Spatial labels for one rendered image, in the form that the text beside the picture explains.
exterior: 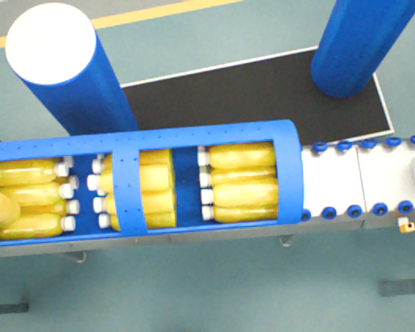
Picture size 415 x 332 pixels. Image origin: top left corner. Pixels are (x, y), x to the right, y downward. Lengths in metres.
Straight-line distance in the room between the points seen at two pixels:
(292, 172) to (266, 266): 1.24
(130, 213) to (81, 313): 1.29
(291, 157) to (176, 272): 1.31
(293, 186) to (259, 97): 1.27
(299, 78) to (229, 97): 0.36
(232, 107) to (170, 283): 0.89
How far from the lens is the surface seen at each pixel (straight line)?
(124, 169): 1.26
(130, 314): 2.47
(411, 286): 2.18
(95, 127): 1.98
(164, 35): 2.81
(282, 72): 2.55
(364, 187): 1.61
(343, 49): 2.16
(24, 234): 1.47
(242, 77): 2.52
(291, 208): 1.29
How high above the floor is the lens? 2.43
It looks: 75 degrees down
